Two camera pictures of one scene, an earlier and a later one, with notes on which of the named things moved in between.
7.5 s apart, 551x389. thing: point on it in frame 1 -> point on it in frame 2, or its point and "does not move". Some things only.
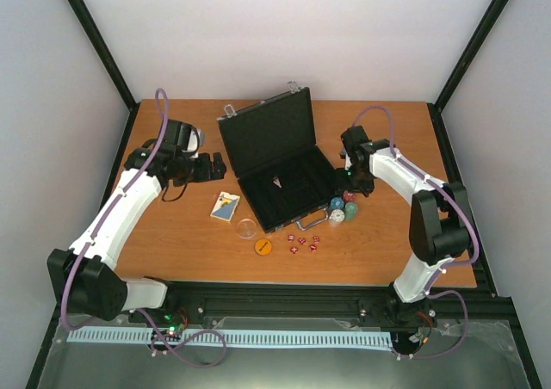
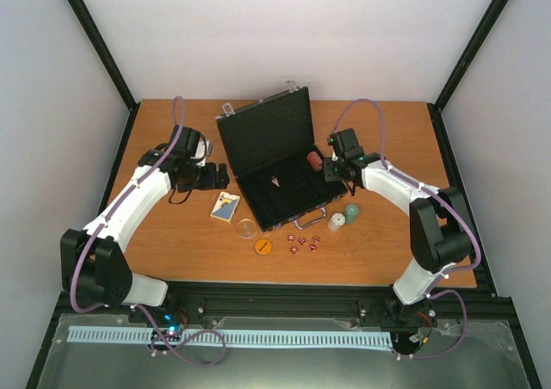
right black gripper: (367, 188) -> (329, 174)
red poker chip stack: (349, 196) -> (315, 161)
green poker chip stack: (350, 210) does not move
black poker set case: (283, 175) does not move
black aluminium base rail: (263, 299) does not move
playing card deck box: (225, 206) does not move
